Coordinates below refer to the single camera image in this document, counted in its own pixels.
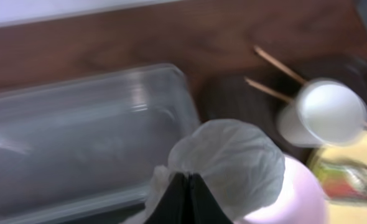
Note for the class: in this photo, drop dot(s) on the clear plastic bin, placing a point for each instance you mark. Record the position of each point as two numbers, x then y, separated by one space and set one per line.
84 146

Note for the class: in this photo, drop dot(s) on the dark brown serving tray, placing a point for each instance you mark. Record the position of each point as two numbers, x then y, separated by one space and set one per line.
228 96

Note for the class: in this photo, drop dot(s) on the pink bowl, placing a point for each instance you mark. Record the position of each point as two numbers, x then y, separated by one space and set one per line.
301 200

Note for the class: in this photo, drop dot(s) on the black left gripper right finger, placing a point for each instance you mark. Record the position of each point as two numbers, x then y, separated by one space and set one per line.
205 209

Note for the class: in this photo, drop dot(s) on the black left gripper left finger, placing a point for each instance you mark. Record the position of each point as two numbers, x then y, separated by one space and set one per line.
173 207

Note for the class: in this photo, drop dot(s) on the yellow plate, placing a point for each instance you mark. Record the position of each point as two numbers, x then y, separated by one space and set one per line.
339 211

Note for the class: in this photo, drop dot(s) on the white cup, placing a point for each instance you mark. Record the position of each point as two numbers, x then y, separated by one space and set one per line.
324 112

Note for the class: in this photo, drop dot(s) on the green snack wrapper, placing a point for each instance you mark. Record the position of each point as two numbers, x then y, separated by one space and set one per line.
342 180

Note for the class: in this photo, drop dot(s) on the white tissue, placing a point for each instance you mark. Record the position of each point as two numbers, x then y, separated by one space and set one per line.
239 163

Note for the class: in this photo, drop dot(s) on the upper wooden chopstick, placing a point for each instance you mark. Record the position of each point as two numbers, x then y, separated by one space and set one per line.
279 65

